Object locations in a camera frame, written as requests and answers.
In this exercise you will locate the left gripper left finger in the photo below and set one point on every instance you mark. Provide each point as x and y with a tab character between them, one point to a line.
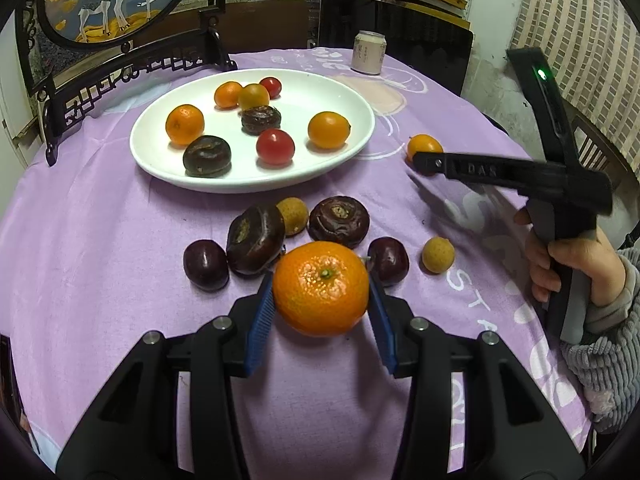
129	431

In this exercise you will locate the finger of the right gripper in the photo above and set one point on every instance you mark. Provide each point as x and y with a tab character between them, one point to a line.
477	168

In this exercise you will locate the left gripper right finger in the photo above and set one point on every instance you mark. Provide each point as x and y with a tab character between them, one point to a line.
473	412

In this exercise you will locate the orange kumquat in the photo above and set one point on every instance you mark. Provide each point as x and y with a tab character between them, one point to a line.
422	143
253	95
328	131

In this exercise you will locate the tan longan fruit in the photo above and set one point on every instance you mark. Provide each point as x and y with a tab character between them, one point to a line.
438	255

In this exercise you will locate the dark purple plum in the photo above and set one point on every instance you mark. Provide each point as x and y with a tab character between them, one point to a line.
388	260
205	265

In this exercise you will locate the dark water chestnut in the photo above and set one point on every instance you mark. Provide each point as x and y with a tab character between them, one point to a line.
207	156
259	119
255	239
339	219

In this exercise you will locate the tan longan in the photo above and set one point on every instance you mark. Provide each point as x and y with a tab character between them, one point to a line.
295	215

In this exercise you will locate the large mandarin orange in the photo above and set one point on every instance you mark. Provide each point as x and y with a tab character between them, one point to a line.
321	289
184	124

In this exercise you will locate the dark water chestnut back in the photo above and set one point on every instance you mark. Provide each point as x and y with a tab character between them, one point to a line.
255	239

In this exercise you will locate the red cherry tomato large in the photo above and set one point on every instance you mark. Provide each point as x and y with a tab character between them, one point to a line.
275	147

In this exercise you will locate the red cherry tomato small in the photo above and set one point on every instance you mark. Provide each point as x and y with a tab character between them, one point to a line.
272	85

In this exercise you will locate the orange kumquat top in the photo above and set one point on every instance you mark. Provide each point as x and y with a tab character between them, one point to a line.
253	95

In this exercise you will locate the dark water chestnut front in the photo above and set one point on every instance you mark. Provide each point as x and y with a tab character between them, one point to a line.
207	156

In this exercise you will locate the small orange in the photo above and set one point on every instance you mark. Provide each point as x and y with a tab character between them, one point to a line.
227	95

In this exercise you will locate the grey knitted sleeve forearm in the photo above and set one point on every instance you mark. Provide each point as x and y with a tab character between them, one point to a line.
606	362

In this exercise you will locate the person's right hand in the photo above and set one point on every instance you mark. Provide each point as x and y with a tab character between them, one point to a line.
595	258

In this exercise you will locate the black chair behind table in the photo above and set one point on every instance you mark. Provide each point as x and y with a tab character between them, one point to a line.
434	47

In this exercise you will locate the checkered curtain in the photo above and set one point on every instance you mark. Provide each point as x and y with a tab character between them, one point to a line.
592	47

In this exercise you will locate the purple printed tablecloth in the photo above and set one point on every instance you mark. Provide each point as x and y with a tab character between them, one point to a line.
91	259

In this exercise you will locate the pink drink can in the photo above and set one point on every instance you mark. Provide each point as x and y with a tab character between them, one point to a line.
368	53

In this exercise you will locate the white oval plate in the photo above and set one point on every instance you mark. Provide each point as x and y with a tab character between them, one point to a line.
303	95

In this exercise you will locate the round deer screen ornament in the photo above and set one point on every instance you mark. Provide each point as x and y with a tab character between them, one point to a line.
73	52

